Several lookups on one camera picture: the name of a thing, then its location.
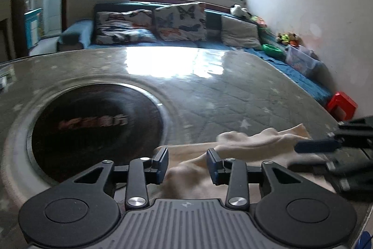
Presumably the black round induction cooktop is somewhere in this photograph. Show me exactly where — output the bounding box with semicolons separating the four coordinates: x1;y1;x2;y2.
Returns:
28;83;167;183

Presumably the red plastic stool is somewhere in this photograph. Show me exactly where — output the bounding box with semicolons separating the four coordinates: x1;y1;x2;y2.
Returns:
325;92;358;121

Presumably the grey plain cushion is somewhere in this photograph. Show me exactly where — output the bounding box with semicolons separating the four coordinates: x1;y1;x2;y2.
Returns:
221;16;262;49

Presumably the blue white small cabinet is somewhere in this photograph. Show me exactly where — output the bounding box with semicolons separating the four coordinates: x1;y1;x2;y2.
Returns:
24;7;42;50

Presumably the butterfly pillow lying flat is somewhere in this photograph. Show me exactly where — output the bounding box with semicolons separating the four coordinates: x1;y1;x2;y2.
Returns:
95;10;157;45

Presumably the butterfly pillow upright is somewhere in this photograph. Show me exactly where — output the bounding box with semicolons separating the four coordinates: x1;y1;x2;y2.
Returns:
154;2;207;42

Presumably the stuffed toys pile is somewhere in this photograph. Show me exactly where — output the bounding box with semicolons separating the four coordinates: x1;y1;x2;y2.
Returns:
276;32;300;47

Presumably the panda plush toy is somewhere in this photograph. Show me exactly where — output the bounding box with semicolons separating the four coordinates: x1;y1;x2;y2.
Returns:
229;4;251;20

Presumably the blue corner sofa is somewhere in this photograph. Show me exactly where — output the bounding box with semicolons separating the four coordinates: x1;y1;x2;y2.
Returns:
57;2;332;106

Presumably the cream sweater garment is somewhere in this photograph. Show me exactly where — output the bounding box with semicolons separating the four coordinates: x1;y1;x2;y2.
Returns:
148;124;324;201

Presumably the clear plastic storage box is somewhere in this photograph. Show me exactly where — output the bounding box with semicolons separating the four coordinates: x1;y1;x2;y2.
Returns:
285;46;323;78

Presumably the green plastic bowl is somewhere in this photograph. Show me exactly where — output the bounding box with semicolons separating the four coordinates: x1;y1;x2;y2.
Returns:
262;44;284;58

